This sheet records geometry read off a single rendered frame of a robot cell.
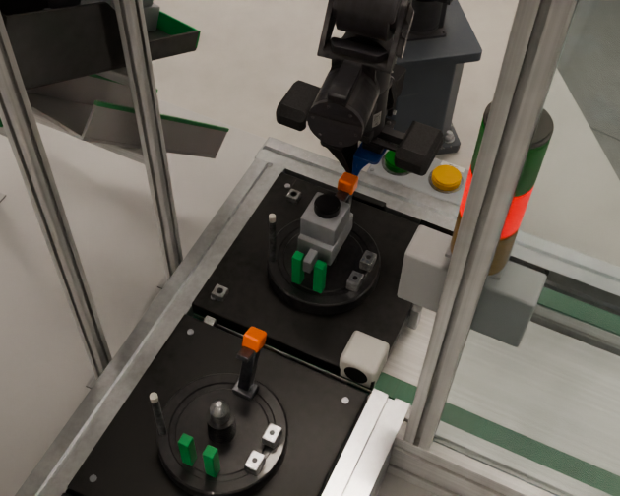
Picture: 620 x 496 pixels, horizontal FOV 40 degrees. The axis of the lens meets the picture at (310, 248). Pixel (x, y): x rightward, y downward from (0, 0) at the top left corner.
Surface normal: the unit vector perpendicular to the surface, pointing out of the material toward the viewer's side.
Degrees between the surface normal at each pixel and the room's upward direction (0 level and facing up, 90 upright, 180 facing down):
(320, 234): 90
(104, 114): 90
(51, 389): 0
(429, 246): 0
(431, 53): 0
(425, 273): 90
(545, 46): 90
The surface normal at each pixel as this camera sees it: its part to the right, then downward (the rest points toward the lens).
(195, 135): 0.81, 0.48
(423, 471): -0.44, 0.71
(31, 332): 0.03, -0.60
